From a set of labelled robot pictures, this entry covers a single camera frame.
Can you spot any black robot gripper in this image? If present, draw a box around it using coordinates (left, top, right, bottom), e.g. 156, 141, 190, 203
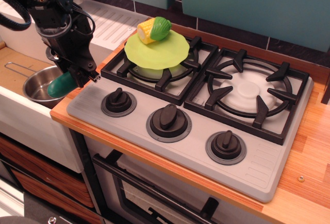
37, 10, 100, 88

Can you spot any green toy cucumber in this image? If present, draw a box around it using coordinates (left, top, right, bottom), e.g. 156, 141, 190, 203
47, 72, 78, 98

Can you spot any toy corncob with green husk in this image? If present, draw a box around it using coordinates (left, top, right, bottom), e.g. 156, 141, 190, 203
137, 16, 172, 44

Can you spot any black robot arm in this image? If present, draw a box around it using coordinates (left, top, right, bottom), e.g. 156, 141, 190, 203
1, 0, 100, 88

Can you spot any small steel pot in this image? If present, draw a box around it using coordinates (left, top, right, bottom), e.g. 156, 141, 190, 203
5, 62, 65, 109

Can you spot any white toy sink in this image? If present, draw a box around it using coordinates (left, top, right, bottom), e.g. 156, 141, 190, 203
1, 0, 147, 173

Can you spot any light green plastic plate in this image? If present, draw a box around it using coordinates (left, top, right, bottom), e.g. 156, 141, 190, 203
124, 30, 190, 70

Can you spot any black left stove knob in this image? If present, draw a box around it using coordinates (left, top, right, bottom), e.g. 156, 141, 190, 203
101, 88, 137, 117

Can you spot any black stove knob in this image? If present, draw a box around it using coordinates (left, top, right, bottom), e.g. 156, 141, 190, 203
146, 104, 192, 143
101, 88, 137, 117
205, 130, 247, 166

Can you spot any black left burner grate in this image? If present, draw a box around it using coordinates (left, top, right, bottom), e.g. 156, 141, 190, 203
101, 36, 219, 106

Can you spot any black burner grate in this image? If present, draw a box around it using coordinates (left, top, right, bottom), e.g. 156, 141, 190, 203
184, 48, 314, 145
101, 36, 219, 106

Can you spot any black middle stove knob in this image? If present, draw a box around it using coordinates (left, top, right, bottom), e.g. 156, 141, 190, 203
146, 104, 192, 143

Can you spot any wooden drawer front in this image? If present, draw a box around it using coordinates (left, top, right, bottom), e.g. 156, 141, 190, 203
1, 134, 101, 223

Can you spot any toy oven door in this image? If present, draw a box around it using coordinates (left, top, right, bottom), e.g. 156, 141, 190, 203
91, 149, 267, 223

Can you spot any grey toy stove top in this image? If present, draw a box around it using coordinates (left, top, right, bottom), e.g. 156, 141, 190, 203
67, 31, 314, 202

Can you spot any black right stove knob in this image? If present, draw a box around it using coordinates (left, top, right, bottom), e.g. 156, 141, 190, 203
205, 130, 247, 166

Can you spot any black right burner grate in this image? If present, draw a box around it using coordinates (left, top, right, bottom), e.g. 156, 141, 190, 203
184, 48, 314, 145

